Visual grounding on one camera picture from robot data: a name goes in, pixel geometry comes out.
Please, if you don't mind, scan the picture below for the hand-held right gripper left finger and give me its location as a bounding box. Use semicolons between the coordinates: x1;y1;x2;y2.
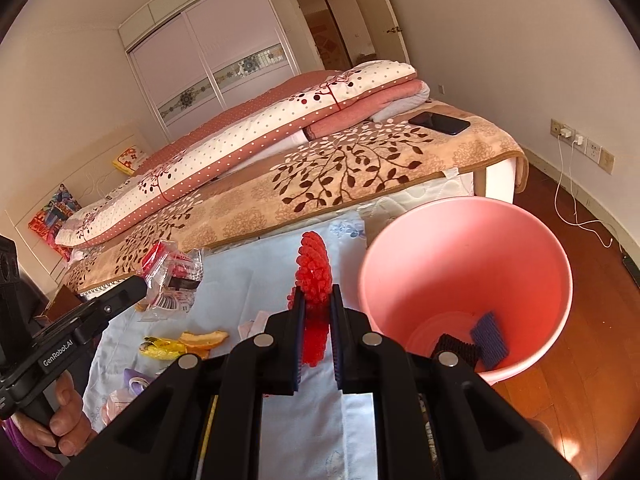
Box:
57;287;307;480

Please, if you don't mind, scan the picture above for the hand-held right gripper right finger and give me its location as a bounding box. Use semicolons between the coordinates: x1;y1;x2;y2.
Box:
330;284;583;480

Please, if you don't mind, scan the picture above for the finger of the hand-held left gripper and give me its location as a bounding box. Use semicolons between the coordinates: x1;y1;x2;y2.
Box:
75;275;151;333

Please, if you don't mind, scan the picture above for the clear plastic packaging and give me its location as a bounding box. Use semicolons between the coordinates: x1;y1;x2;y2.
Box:
136;241;203;317

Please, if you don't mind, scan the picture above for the red knitted scrubber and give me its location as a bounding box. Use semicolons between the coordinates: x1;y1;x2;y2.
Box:
286;230;333;367

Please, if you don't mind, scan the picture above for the pink plastic bucket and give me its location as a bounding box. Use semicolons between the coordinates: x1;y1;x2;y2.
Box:
358;196;574;387

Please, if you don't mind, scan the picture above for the person's left forearm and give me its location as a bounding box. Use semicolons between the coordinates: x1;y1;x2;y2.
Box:
0;417;58;480

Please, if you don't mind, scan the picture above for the person's left hand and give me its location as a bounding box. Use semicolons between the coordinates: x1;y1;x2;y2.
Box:
15;375;98;461

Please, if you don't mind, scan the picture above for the brown wooden nightstand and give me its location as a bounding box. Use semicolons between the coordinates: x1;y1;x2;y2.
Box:
35;287;83;328

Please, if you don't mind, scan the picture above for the white paper scrap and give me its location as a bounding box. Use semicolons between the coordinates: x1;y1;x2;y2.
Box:
238;311;271;343

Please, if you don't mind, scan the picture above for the yellow foil wrapper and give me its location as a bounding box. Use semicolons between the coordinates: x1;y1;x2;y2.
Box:
140;337;188;360

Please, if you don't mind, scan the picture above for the purple plastic wrapper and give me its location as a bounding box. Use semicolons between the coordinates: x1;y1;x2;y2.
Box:
122;367;151;396

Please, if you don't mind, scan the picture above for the orange peel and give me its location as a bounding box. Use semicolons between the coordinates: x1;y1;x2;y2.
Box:
179;330;230;360

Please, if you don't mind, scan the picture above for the colourful printed pillow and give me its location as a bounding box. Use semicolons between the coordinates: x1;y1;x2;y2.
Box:
27;183;82;251

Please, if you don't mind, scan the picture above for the yellow floral pillow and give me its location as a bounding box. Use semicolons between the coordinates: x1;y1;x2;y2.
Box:
111;146;153;177

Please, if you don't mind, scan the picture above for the white bed headboard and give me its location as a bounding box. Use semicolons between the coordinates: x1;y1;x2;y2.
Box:
5;132;156;261

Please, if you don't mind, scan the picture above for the blue sponge piece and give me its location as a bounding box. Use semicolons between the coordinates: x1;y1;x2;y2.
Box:
470;311;510;372

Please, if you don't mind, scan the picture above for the beige leaf-patterned blanket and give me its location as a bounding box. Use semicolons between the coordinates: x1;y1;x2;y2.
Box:
62;99;528;297

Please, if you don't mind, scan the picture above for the polka dot floral quilt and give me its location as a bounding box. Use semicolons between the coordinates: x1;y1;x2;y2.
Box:
54;60;418;248

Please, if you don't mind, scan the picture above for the pink folded blanket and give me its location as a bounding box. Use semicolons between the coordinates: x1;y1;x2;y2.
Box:
305;79;426;142

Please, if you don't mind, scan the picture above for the black smartphone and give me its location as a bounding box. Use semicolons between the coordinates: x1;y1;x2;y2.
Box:
407;111;472;136

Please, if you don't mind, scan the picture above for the white folded cloth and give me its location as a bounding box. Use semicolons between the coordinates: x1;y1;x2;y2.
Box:
372;82;432;123

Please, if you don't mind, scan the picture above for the white sliding-door wardrobe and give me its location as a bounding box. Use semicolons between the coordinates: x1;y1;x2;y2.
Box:
117;0;301;143

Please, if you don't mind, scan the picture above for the cream door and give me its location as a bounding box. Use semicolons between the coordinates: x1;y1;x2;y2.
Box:
345;0;413;68

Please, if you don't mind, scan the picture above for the white bed frame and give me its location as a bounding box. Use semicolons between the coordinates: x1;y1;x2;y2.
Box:
475;157;516;206

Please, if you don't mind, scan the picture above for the white charging cable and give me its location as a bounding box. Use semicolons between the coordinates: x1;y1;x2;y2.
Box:
554;137;614;249

